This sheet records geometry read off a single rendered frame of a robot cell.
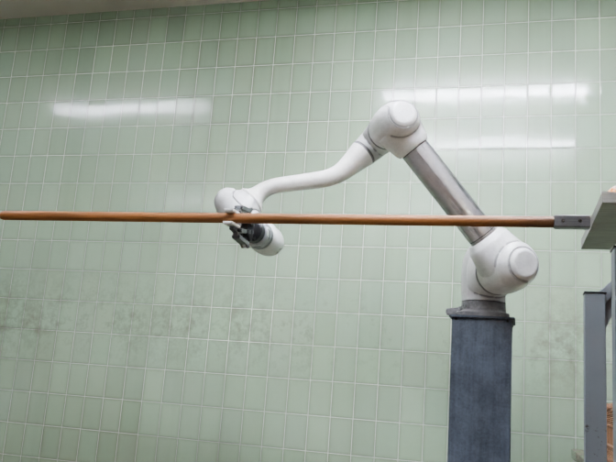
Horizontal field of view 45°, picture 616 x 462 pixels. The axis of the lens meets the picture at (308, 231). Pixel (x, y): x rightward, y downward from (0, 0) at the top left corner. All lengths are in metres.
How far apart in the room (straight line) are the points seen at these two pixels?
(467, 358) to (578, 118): 1.31
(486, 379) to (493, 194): 1.01
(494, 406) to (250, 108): 1.89
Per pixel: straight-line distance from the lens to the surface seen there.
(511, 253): 2.48
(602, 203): 1.84
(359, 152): 2.63
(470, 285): 2.69
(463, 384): 2.64
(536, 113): 3.47
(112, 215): 2.39
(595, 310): 1.64
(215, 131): 3.74
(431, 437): 3.27
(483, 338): 2.64
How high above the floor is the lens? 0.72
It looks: 12 degrees up
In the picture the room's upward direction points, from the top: 4 degrees clockwise
